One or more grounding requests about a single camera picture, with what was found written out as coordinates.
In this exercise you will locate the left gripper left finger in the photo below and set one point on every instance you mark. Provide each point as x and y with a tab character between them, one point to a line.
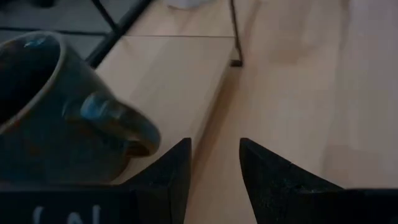
149	199

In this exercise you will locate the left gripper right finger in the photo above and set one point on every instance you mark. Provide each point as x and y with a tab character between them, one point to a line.
295	199

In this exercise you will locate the white planter pot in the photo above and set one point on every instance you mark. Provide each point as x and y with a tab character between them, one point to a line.
186	2

